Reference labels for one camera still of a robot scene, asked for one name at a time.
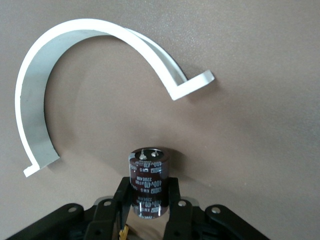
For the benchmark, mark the brown table mat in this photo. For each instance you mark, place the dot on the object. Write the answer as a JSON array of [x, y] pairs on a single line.
[[250, 137]]

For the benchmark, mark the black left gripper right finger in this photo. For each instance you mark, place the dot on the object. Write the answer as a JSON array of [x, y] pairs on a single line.
[[185, 222]]

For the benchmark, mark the small black terminal block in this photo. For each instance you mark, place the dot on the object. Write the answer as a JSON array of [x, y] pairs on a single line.
[[150, 180]]

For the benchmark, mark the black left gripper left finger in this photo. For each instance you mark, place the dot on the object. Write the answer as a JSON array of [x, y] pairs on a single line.
[[105, 220]]

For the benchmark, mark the white curved plastic bracket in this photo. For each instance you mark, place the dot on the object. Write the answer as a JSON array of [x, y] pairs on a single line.
[[32, 112]]

